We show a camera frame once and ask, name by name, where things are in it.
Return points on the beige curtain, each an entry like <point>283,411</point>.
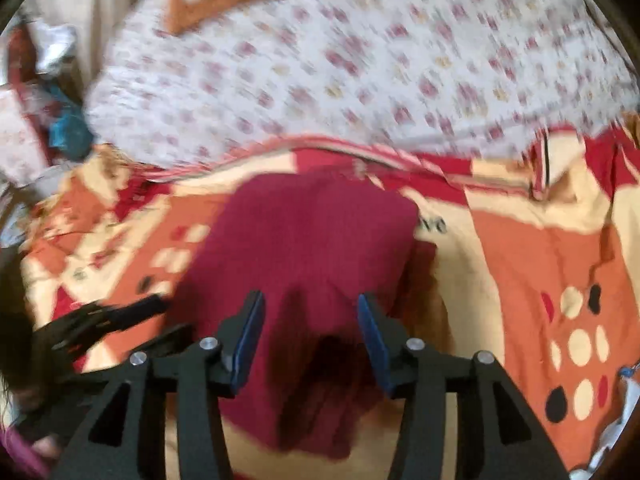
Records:
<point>93,21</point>

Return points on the blue plastic bag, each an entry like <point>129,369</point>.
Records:
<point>69,133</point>

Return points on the red orange cream patterned blanket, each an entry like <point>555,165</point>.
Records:
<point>535,260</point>

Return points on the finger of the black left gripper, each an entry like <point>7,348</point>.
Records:
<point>75,333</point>

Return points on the white floral quilt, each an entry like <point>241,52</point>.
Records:
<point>471,77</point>

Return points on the pink floral fabric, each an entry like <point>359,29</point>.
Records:
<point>21,157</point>

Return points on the dark red knit garment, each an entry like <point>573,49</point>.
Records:
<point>311,244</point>

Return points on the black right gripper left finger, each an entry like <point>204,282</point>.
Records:
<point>123,434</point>

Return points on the white plastic bag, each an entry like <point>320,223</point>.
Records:
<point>55,45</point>

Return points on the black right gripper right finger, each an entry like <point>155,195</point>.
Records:
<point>498,434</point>

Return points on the white cartoon glove plush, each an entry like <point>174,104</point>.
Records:
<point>629,393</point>

